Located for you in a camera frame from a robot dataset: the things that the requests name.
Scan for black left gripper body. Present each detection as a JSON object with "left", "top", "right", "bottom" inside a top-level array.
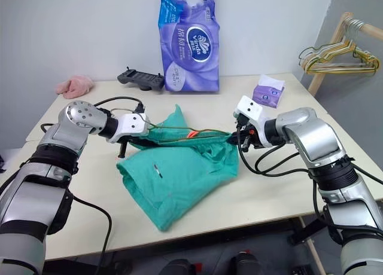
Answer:
[{"left": 117, "top": 136, "right": 141, "bottom": 160}]

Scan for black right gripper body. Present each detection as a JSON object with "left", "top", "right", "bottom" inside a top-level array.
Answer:
[{"left": 235, "top": 114, "right": 259, "bottom": 152}]

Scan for olive wire hanger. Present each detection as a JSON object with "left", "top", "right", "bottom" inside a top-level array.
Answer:
[{"left": 110, "top": 106, "right": 237, "bottom": 144}]

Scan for green shorts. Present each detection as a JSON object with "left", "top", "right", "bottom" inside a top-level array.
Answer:
[{"left": 115, "top": 103, "right": 241, "bottom": 233}]

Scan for purple tissue box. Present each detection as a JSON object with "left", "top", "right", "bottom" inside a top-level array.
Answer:
[{"left": 253, "top": 74, "right": 287, "bottom": 109}]

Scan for black handheld controller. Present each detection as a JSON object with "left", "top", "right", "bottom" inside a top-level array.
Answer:
[{"left": 116, "top": 66, "right": 166, "bottom": 91}]

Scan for pink towel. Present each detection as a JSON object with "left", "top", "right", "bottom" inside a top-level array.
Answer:
[{"left": 55, "top": 75, "right": 94, "bottom": 98}]

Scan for purple toilet paper pack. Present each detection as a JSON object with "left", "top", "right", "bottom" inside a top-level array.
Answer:
[{"left": 157, "top": 0, "right": 223, "bottom": 94}]

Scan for wooden clothes rack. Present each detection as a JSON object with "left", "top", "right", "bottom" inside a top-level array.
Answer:
[{"left": 308, "top": 12, "right": 383, "bottom": 93}]

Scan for black table brace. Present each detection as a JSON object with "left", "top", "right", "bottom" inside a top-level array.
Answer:
[{"left": 288, "top": 217, "right": 324, "bottom": 246}]

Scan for dark rounded shape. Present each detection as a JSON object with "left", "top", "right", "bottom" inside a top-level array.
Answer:
[
  {"left": 163, "top": 258, "right": 195, "bottom": 275},
  {"left": 232, "top": 250, "right": 264, "bottom": 275}
]

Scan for wooden table leg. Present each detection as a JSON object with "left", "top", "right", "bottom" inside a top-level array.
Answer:
[{"left": 298, "top": 216, "right": 326, "bottom": 275}]

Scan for black floor device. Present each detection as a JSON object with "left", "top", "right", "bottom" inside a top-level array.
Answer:
[{"left": 291, "top": 265, "right": 315, "bottom": 275}]

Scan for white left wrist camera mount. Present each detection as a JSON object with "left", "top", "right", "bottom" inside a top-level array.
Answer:
[{"left": 108, "top": 112, "right": 150, "bottom": 143}]

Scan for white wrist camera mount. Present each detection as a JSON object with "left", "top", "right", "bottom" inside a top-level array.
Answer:
[
  {"left": 233, "top": 96, "right": 275, "bottom": 148},
  {"left": 108, "top": 112, "right": 150, "bottom": 143}
]

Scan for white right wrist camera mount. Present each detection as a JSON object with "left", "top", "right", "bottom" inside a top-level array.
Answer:
[{"left": 233, "top": 96, "right": 275, "bottom": 148}]

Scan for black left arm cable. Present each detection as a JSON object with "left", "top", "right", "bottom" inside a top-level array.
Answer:
[{"left": 40, "top": 97, "right": 146, "bottom": 275}]

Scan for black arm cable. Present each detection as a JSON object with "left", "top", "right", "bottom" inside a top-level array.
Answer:
[
  {"left": 238, "top": 137, "right": 383, "bottom": 246},
  {"left": 40, "top": 97, "right": 146, "bottom": 275}
]

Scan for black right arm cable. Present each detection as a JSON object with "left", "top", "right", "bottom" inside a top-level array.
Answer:
[{"left": 238, "top": 137, "right": 383, "bottom": 246}]

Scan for green wire hanger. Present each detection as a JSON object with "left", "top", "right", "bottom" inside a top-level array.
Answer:
[{"left": 298, "top": 43, "right": 380, "bottom": 75}]

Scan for white wire hanger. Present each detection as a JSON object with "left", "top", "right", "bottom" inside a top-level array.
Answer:
[{"left": 308, "top": 19, "right": 373, "bottom": 70}]

